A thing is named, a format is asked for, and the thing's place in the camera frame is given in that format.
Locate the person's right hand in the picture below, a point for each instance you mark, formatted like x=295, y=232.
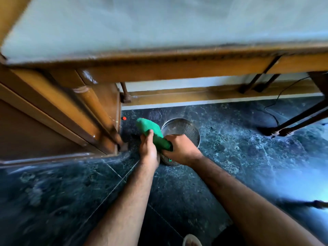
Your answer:
x=183, y=151

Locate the person's left hand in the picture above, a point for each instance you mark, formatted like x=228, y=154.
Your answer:
x=148, y=153

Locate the person's left fingers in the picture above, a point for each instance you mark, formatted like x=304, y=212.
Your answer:
x=144, y=140

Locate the person's right fingers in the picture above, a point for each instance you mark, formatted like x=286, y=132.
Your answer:
x=167, y=138

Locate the green cleaning cloth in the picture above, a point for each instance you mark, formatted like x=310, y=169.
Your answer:
x=151, y=129

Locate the perforated steel bin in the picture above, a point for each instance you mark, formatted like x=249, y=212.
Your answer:
x=183, y=128

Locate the person's left forearm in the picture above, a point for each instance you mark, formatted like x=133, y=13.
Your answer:
x=130, y=202

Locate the person's right forearm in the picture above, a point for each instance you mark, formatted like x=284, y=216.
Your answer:
x=246, y=202

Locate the rusty metal rod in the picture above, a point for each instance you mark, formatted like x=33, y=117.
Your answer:
x=125, y=93

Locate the wooden skirting board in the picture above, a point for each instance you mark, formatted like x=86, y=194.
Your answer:
x=205, y=94

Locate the wooden table with glass top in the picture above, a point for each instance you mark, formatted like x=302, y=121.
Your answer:
x=164, y=61

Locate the white slipper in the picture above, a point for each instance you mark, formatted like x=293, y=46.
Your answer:
x=191, y=240

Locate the brown wooden cabinet panel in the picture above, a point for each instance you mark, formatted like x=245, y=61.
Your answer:
x=38, y=125

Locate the dark wooden chair legs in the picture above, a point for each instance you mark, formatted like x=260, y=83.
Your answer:
x=302, y=117

